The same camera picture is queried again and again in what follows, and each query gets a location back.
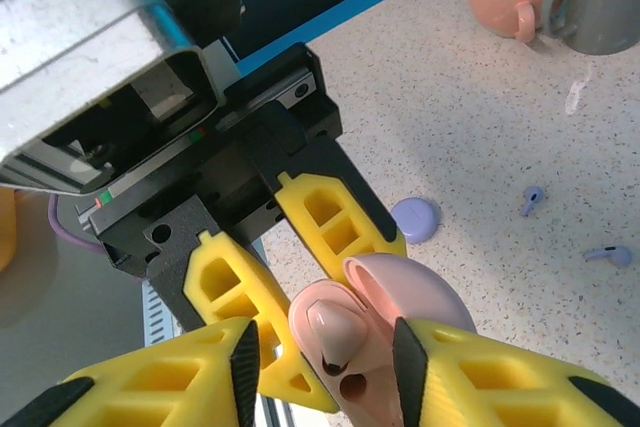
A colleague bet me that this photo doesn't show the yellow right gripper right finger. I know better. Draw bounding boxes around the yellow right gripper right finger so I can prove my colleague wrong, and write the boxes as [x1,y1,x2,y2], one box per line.
[391,316,640,427]

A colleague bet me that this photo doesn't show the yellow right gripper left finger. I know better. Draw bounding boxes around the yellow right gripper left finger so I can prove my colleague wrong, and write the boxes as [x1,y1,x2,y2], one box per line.
[0,316,262,427]

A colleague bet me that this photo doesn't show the purple earbud charging case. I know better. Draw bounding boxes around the purple earbud charging case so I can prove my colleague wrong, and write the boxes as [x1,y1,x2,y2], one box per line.
[389,196,444,244]

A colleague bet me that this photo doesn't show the pink earbud charging case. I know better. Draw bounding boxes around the pink earbud charging case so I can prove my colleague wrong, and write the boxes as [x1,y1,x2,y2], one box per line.
[288,252,479,427]

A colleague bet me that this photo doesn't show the pink wireless earbud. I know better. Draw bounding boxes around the pink wireless earbud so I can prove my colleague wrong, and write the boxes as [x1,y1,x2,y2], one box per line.
[305,296,370,377]

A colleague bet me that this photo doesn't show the purple wireless earbud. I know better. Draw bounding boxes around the purple wireless earbud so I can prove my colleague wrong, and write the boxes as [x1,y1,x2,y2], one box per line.
[519,185,545,217]
[584,245,633,267]

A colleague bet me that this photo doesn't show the grey ceramic mug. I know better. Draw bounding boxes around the grey ceramic mug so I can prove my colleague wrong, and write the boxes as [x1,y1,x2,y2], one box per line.
[542,0,640,56]

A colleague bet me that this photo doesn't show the slotted grey cable duct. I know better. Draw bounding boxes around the slotted grey cable duct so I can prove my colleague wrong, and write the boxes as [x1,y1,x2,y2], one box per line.
[141,276,179,348]

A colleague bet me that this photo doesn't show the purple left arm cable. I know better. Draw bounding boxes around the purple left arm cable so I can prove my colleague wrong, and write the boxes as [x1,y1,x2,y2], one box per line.
[47,194,109,254]

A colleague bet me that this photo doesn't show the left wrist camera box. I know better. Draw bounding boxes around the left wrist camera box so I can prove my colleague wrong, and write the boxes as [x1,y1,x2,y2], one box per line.
[0,0,225,197]

